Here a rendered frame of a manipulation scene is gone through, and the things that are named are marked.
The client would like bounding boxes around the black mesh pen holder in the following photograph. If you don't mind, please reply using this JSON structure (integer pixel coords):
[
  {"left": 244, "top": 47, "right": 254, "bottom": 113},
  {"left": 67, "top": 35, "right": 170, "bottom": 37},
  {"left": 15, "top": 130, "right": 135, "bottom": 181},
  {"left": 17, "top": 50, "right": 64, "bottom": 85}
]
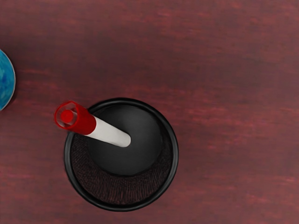
[{"left": 64, "top": 98, "right": 179, "bottom": 212}]

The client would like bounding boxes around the blue round bowl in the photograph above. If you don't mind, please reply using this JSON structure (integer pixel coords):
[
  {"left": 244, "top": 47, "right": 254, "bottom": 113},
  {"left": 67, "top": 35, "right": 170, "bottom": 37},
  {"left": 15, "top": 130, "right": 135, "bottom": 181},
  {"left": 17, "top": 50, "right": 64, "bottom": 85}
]
[{"left": 0, "top": 49, "right": 16, "bottom": 112}]

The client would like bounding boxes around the white marker with red cap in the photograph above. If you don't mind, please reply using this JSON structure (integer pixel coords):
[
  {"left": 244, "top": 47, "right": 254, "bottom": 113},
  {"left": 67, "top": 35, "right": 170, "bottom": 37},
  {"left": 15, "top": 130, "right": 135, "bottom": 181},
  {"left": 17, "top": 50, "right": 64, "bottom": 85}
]
[{"left": 54, "top": 100, "right": 131, "bottom": 148}]

